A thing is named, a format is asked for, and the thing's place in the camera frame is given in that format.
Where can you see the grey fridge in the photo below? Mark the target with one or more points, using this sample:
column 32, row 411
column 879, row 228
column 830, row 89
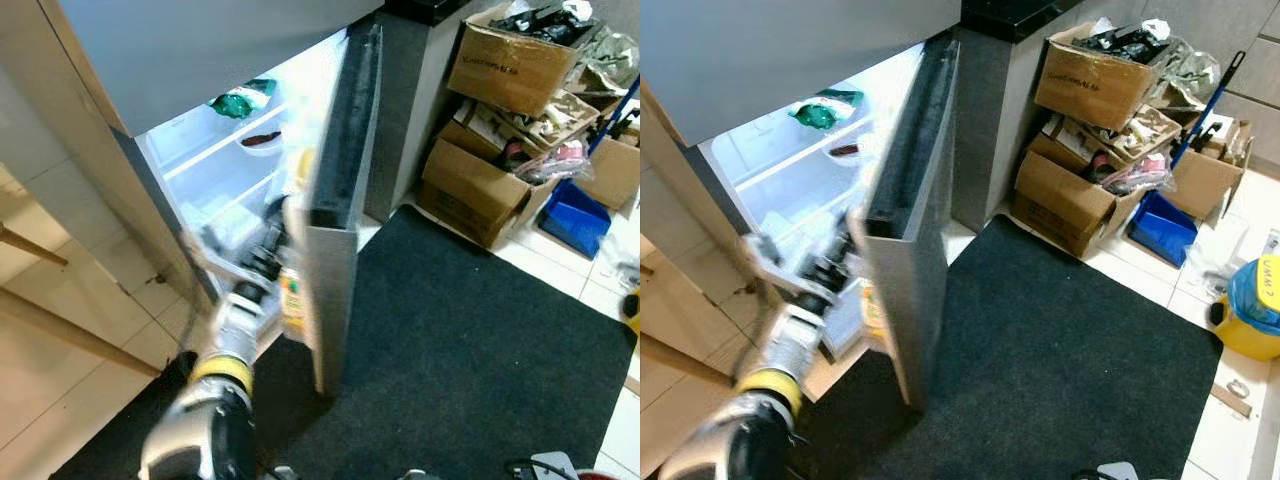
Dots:
column 200, row 50
column 790, row 50

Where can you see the grey fridge door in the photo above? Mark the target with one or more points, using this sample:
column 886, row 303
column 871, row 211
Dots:
column 915, row 250
column 345, row 200

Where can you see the flat cardboard box of clutter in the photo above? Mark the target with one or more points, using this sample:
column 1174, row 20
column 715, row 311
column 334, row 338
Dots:
column 550, row 120
column 1135, row 130

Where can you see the printed cardboard box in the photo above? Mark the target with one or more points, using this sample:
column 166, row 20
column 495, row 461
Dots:
column 1090, row 85
column 510, row 70

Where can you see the plain cardboard box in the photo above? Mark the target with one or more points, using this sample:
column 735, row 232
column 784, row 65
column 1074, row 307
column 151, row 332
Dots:
column 615, row 172
column 1205, row 182

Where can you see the pink plastic bag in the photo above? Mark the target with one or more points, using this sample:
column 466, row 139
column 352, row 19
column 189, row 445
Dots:
column 558, row 160
column 1138, row 172

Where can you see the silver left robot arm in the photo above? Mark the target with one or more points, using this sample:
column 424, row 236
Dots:
column 215, row 410
column 770, row 410

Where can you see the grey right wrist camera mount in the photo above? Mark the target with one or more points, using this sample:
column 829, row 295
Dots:
column 553, row 467
column 1115, row 472

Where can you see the yellow label bottle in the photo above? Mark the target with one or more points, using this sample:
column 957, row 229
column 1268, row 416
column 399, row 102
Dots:
column 872, row 312
column 292, row 305

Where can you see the black countertop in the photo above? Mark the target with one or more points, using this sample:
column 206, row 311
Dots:
column 430, row 8
column 1010, row 15

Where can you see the white bowl with dark food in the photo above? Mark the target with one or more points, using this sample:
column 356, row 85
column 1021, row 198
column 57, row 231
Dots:
column 845, row 152
column 262, row 142

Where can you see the black clutter in box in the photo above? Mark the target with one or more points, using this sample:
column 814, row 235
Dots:
column 1125, row 40
column 545, row 20

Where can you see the green bag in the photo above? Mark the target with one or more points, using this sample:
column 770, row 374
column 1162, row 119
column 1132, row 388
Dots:
column 240, row 102
column 822, row 114

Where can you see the clear crumpled plastic bag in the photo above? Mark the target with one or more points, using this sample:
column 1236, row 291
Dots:
column 612, row 58
column 1192, row 70

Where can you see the dark grey floor mat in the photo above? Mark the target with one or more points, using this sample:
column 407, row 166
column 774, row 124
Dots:
column 1030, row 360
column 450, row 350

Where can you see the large open cardboard box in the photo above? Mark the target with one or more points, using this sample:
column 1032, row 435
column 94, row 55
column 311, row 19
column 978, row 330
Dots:
column 1060, row 203
column 465, row 192

